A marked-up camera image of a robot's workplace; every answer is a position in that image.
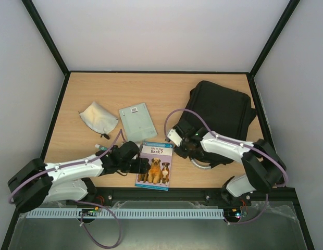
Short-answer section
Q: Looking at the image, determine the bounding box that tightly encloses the teal white glue stick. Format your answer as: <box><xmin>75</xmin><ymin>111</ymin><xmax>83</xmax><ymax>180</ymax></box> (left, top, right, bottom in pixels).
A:
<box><xmin>95</xmin><ymin>144</ymin><xmax>108</xmax><ymax>151</ymax></box>

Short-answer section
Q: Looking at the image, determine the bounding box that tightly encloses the dog picture book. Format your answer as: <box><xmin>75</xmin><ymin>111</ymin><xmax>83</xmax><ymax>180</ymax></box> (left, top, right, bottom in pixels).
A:
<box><xmin>135</xmin><ymin>141</ymin><xmax>173</xmax><ymax>191</ymax></box>

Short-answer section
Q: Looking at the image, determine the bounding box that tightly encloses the light blue cable duct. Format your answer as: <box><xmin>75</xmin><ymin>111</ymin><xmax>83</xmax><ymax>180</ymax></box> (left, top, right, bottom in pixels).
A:
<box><xmin>26</xmin><ymin>208</ymin><xmax>224</xmax><ymax>219</ymax></box>

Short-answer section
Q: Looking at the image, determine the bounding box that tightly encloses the grey Great Gatsby book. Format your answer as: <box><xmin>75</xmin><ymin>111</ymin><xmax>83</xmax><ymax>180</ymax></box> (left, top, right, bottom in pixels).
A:
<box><xmin>119</xmin><ymin>103</ymin><xmax>157</xmax><ymax>142</ymax></box>

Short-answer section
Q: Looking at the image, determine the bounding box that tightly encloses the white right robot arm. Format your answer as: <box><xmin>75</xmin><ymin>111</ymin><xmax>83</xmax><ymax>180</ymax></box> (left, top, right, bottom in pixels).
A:
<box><xmin>166</xmin><ymin>121</ymin><xmax>288</xmax><ymax>204</ymax></box>

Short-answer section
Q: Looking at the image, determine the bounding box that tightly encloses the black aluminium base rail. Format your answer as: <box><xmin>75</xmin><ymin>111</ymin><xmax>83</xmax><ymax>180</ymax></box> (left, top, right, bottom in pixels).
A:
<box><xmin>93</xmin><ymin>187</ymin><xmax>295</xmax><ymax>206</ymax></box>

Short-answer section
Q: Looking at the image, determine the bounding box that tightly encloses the black student backpack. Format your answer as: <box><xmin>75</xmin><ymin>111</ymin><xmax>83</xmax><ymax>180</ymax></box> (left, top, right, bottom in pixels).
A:
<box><xmin>179</xmin><ymin>81</ymin><xmax>256</xmax><ymax>168</ymax></box>

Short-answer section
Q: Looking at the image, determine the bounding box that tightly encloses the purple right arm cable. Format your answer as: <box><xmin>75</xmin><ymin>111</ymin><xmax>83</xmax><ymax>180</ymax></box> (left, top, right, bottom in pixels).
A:
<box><xmin>164</xmin><ymin>108</ymin><xmax>289</xmax><ymax>225</ymax></box>

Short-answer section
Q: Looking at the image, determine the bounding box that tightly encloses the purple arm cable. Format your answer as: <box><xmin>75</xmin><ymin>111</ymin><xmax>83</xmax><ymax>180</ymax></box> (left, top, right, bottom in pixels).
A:
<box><xmin>164</xmin><ymin>108</ymin><xmax>289</xmax><ymax>225</ymax></box>
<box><xmin>8</xmin><ymin>129</ymin><xmax>126</xmax><ymax>248</ymax></box>

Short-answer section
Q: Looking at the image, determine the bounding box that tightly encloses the white fabric pouch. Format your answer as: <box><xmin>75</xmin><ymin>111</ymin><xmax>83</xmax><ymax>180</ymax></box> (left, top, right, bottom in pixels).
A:
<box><xmin>79</xmin><ymin>102</ymin><xmax>119</xmax><ymax>140</ymax></box>

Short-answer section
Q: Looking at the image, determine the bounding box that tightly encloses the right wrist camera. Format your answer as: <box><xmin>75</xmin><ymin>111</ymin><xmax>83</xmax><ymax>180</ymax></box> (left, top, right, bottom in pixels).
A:
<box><xmin>166</xmin><ymin>129</ymin><xmax>182</xmax><ymax>147</ymax></box>

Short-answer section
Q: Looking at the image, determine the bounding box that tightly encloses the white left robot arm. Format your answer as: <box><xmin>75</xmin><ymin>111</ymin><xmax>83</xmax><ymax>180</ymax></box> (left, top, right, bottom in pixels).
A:
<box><xmin>8</xmin><ymin>141</ymin><xmax>150</xmax><ymax>213</ymax></box>

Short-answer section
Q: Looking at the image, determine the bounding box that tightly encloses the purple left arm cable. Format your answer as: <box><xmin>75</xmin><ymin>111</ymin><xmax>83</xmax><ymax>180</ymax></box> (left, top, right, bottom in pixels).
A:
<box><xmin>8</xmin><ymin>129</ymin><xmax>126</xmax><ymax>248</ymax></box>

